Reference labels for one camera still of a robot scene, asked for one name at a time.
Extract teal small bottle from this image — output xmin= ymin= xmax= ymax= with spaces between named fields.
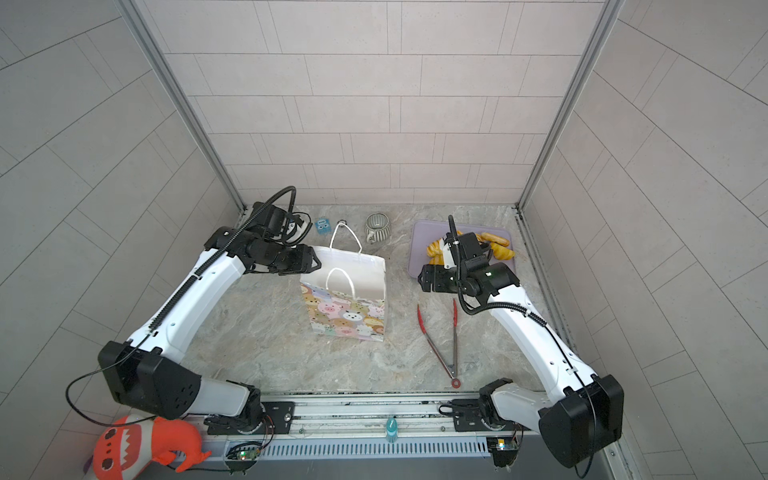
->
xmin=385 ymin=416 xmax=398 ymax=443

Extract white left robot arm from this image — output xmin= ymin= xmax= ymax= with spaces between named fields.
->
xmin=98 ymin=221 xmax=321 ymax=434

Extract green circuit board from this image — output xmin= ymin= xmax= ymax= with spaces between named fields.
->
xmin=486 ymin=436 xmax=520 ymax=455
xmin=226 ymin=441 xmax=262 ymax=462

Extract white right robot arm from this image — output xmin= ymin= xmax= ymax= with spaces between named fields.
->
xmin=418 ymin=230 xmax=625 ymax=468

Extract right green circuit board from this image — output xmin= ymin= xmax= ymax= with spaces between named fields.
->
xmin=486 ymin=436 xmax=520 ymax=455

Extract lilac cutting board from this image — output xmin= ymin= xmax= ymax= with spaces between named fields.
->
xmin=407 ymin=220 xmax=512 ymax=279

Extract left green circuit board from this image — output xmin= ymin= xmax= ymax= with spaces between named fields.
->
xmin=226 ymin=441 xmax=262 ymax=462

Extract blue owl toy block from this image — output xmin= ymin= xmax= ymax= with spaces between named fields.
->
xmin=315 ymin=217 xmax=332 ymax=235

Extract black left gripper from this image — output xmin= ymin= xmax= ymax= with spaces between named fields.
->
xmin=258 ymin=241 xmax=326 ymax=273

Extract red kitchen tongs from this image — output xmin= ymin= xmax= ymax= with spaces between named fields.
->
xmin=416 ymin=298 xmax=462 ymax=389

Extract ridged yellow fake bread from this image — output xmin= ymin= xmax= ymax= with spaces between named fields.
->
xmin=426 ymin=239 xmax=444 ymax=265

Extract striped ceramic mug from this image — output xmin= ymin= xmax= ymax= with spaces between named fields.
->
xmin=365 ymin=212 xmax=391 ymax=244

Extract metal base rail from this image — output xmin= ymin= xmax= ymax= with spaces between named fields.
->
xmin=203 ymin=392 xmax=619 ymax=463

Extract red shark plush toy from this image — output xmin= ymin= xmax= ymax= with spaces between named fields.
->
xmin=89 ymin=415 xmax=212 ymax=480

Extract cartoon animal paper bag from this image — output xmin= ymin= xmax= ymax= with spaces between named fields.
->
xmin=300 ymin=243 xmax=387 ymax=342

